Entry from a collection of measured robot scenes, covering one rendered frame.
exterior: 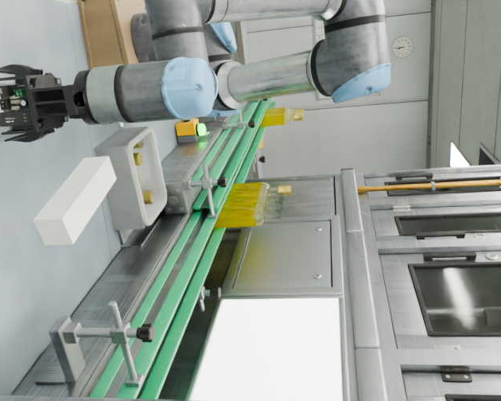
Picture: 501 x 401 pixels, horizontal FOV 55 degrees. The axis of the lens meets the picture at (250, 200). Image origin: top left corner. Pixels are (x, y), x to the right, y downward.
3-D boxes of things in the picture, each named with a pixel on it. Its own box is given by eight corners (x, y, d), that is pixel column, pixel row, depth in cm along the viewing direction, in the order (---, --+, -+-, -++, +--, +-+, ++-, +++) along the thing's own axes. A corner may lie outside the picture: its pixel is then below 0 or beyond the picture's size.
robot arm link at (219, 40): (181, 15, 126) (231, 5, 123) (192, 68, 129) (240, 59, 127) (168, 9, 114) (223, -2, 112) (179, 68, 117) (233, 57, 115)
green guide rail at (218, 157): (188, 187, 141) (214, 186, 140) (187, 184, 141) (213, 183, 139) (260, 77, 298) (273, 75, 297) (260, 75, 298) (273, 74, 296)
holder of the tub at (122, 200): (119, 248, 125) (148, 247, 124) (93, 148, 114) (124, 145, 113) (142, 219, 141) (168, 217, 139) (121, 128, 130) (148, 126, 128)
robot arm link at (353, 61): (210, 59, 130) (397, 13, 92) (220, 114, 133) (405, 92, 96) (175, 63, 122) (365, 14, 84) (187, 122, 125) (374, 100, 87)
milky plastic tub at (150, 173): (116, 231, 123) (149, 229, 121) (95, 147, 114) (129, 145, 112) (140, 202, 139) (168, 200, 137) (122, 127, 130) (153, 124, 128)
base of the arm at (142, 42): (125, 9, 114) (165, 1, 113) (147, 18, 129) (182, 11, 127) (138, 74, 117) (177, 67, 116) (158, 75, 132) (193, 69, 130)
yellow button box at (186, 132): (176, 143, 175) (196, 142, 174) (173, 123, 172) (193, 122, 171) (182, 138, 181) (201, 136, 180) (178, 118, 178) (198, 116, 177)
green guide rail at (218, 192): (192, 210, 144) (218, 208, 142) (191, 207, 144) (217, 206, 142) (262, 89, 301) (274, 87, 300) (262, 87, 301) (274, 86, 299)
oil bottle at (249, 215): (197, 229, 151) (265, 226, 147) (195, 213, 148) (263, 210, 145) (202, 221, 156) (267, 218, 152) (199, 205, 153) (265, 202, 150)
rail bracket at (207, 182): (188, 220, 140) (231, 218, 138) (178, 166, 134) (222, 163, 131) (191, 216, 143) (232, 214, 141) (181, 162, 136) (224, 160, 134)
